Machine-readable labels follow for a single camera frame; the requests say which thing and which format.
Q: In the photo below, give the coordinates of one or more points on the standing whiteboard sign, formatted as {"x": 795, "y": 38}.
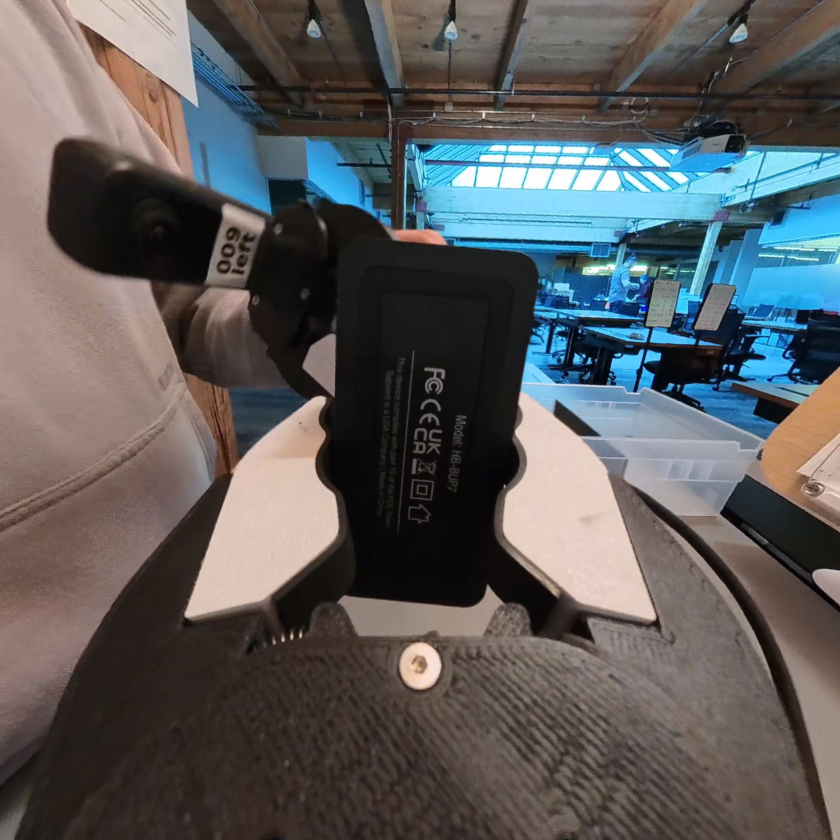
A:
{"x": 663, "y": 303}
{"x": 715, "y": 307}

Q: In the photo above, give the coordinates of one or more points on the wooden work table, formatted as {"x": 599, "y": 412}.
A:
{"x": 630, "y": 338}

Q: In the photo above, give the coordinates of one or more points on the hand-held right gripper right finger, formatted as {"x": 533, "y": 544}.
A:
{"x": 564, "y": 518}

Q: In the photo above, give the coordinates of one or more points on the ceiling projector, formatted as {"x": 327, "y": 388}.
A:
{"x": 709, "y": 152}

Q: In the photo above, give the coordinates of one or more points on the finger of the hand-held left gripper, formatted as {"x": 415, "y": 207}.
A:
{"x": 323, "y": 367}

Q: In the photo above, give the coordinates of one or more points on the white paper sheet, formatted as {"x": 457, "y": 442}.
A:
{"x": 144, "y": 33}

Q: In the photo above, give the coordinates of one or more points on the person's left hand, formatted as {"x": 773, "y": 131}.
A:
{"x": 423, "y": 235}

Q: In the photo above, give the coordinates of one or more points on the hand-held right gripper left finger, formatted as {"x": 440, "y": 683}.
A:
{"x": 262, "y": 512}

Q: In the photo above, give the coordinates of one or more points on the person's grey sweatshirt torso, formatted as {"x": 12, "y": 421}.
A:
{"x": 72, "y": 394}

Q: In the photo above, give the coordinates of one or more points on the black usb hub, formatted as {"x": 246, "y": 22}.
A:
{"x": 426, "y": 341}

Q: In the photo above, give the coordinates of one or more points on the wooden post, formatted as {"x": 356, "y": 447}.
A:
{"x": 151, "y": 111}

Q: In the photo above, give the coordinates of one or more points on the wooden desk with black edge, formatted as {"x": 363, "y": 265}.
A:
{"x": 800, "y": 433}

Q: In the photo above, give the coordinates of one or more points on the black office chair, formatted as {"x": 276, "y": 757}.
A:
{"x": 689, "y": 364}
{"x": 817, "y": 348}

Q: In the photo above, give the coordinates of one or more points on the hanging ceiling lamp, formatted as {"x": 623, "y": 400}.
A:
{"x": 739, "y": 31}
{"x": 314, "y": 27}
{"x": 450, "y": 29}

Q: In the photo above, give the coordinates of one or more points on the person's left forearm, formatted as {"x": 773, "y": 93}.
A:
{"x": 216, "y": 334}

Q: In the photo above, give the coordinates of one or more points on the clear plastic bin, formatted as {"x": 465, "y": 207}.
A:
{"x": 663, "y": 446}

